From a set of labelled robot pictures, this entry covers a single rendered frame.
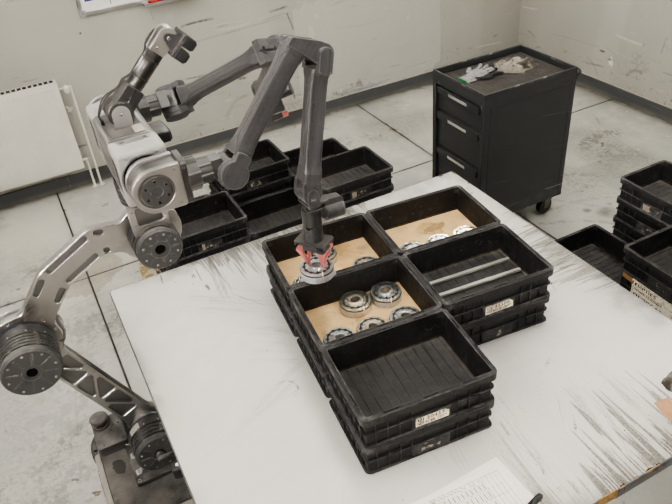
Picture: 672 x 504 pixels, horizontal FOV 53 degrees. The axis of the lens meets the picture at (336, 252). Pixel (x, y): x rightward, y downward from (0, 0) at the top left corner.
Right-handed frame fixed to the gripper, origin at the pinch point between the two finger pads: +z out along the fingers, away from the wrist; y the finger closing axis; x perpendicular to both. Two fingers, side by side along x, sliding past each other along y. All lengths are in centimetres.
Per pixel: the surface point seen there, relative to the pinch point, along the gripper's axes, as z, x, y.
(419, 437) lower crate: 28, 29, -43
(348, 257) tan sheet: 22.0, -33.1, 5.6
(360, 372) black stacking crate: 22.4, 16.9, -21.0
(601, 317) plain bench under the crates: 34, -46, -81
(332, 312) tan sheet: 22.2, -4.0, -1.9
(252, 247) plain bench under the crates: 35, -42, 54
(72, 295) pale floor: 107, -51, 187
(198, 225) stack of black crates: 57, -74, 107
